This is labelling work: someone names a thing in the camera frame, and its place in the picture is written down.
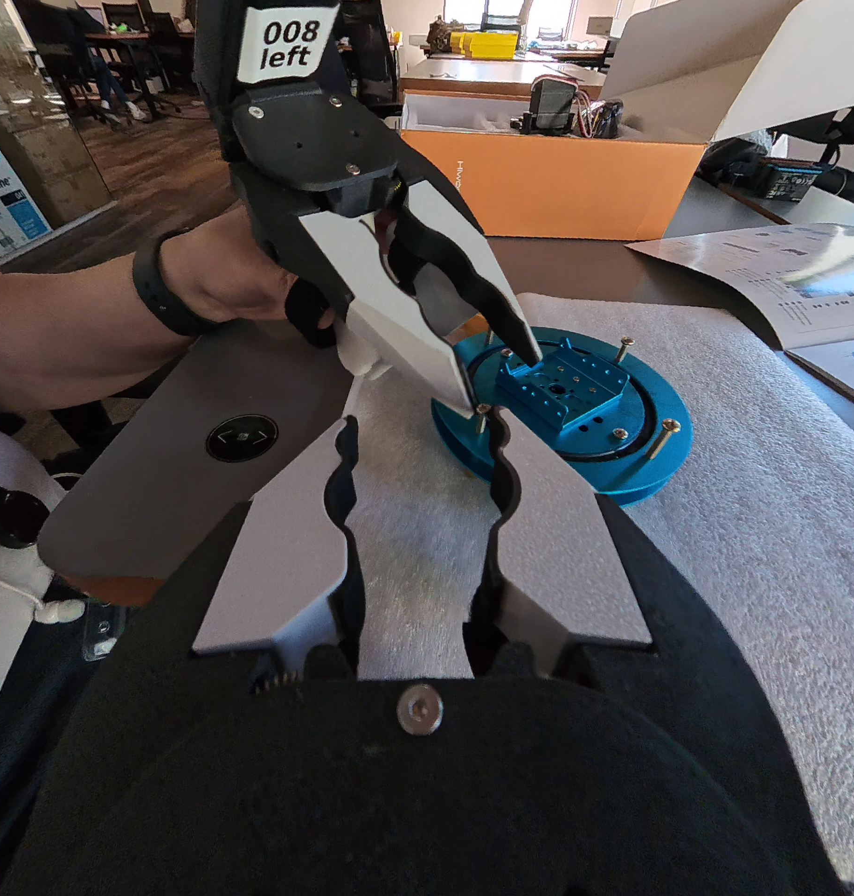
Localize black chest harness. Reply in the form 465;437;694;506
0;476;50;552

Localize grey work table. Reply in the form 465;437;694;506
402;56;610;99

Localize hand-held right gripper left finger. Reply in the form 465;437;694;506
191;414;368;679

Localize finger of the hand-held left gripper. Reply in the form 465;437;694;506
388;178;543;370
299;210;479;417

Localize person's left hand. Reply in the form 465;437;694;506
187;205;293;324

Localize coloured wire bundle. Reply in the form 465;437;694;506
574;98;624;137

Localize person's dark pants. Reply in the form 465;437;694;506
0;602;123;896

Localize white foam sheet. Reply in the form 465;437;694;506
339;290;854;890

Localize blue round metal base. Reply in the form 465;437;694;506
430;329;694;508

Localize person's left forearm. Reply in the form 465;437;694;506
0;238;190;414

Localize black box with blue label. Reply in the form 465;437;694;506
756;157;828;202

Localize stack of yellow bins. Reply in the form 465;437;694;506
448;29;520;61

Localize open instruction booklet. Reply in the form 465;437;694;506
626;223;854;414

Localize black wristband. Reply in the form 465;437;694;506
132;230;221;338

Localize black servo motor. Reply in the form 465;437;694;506
521;76;585;135

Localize dark grey desk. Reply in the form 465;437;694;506
486;175;854;438

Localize white drawstring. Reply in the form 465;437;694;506
0;570;86;625

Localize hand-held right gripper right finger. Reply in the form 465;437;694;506
462;406;653;679

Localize orange cardboard box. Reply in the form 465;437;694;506
399;0;854;242

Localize white and blue sign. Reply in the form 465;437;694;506
0;119;53;256

